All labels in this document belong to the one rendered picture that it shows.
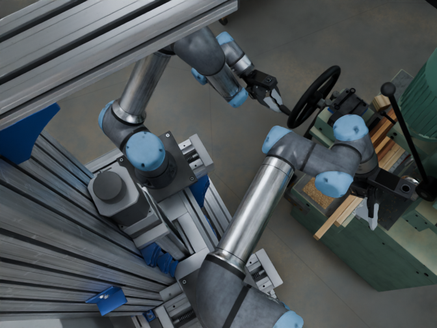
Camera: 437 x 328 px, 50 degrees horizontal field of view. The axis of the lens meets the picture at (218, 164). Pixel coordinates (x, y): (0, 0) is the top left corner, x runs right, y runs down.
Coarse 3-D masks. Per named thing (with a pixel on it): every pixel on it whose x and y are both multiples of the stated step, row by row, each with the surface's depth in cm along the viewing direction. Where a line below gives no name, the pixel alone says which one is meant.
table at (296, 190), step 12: (396, 84) 167; (408, 84) 166; (396, 96) 165; (372, 108) 164; (372, 120) 163; (312, 132) 166; (324, 144) 166; (300, 180) 158; (300, 192) 157; (348, 192) 156; (312, 204) 155; (336, 204) 155; (324, 216) 154; (336, 228) 155
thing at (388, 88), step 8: (384, 88) 110; (392, 88) 110; (392, 96) 112; (392, 104) 113; (400, 112) 115; (400, 120) 116; (408, 136) 120; (408, 144) 122; (416, 152) 123; (416, 160) 125; (424, 176) 129; (432, 176) 132; (424, 184) 131; (432, 184) 130; (416, 192) 134; (424, 192) 131; (432, 192) 130; (432, 200) 132
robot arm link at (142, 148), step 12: (132, 132) 151; (144, 132) 150; (120, 144) 152; (132, 144) 148; (144, 144) 149; (156, 144) 149; (132, 156) 148; (144, 156) 148; (156, 156) 148; (144, 168) 149; (156, 168) 152
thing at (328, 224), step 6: (396, 150) 155; (384, 156) 155; (390, 156) 155; (378, 162) 154; (348, 198) 151; (354, 198) 151; (342, 204) 151; (348, 204) 151; (336, 210) 150; (342, 210) 150; (330, 216) 151; (336, 216) 150; (330, 222) 149; (324, 228) 149; (318, 234) 148
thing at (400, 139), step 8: (392, 128) 144; (400, 128) 144; (392, 136) 148; (400, 136) 145; (400, 144) 148; (416, 144) 142; (424, 144) 142; (432, 144) 142; (408, 152) 148; (424, 152) 142
